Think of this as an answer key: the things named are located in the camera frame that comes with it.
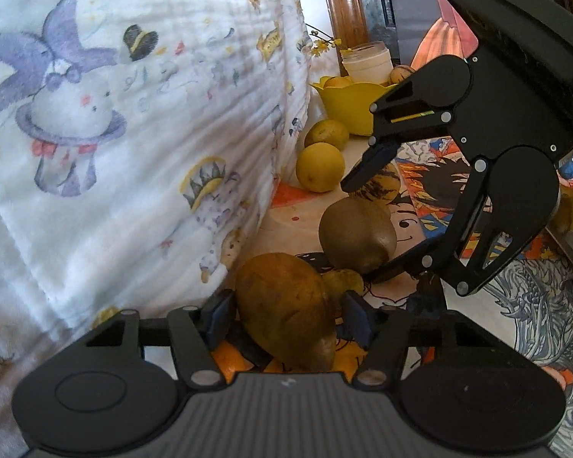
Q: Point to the white printed blanket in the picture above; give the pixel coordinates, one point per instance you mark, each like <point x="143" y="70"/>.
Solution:
<point x="148" y="129"/>

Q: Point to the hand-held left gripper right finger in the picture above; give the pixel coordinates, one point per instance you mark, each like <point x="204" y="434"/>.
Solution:
<point x="358" y="319"/>

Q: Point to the yellow flower twig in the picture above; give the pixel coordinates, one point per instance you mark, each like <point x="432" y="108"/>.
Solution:
<point x="332" y="43"/>

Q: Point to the brown wooden frame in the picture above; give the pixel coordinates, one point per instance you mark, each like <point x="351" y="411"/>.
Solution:
<point x="344" y="0"/>

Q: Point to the yellow plastic bowl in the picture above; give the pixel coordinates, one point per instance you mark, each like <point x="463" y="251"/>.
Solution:
<point x="348" y="105"/>

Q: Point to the orange wall poster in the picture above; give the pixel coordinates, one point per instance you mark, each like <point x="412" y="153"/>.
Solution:
<point x="434" y="43"/>

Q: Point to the white plastic jar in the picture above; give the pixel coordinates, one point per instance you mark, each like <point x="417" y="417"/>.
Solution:
<point x="367" y="64"/>

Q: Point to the large brown potato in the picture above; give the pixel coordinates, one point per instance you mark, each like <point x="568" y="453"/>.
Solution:
<point x="281" y="310"/>

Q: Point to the large brown kiwi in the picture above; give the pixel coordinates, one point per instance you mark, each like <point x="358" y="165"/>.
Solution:
<point x="353" y="233"/>

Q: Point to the yellow lemon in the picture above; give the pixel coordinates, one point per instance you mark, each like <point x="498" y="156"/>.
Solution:
<point x="317" y="167"/>
<point x="570" y="210"/>
<point x="329" y="131"/>
<point x="336" y="81"/>

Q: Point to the small tan striped melon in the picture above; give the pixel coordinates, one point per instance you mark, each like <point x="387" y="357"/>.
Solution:
<point x="348" y="281"/>

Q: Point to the small orange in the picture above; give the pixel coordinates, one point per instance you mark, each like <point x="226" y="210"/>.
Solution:
<point x="231" y="365"/>

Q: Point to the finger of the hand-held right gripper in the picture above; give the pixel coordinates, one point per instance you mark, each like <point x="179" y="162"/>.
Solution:
<point x="410" y="262"/>
<point x="363" y="171"/>

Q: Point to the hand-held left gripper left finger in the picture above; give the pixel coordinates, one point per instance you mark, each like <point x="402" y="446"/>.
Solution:
<point x="219" y="317"/>

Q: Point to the colourful cartoon table cover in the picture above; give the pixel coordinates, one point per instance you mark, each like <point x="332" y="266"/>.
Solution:
<point x="434" y="188"/>

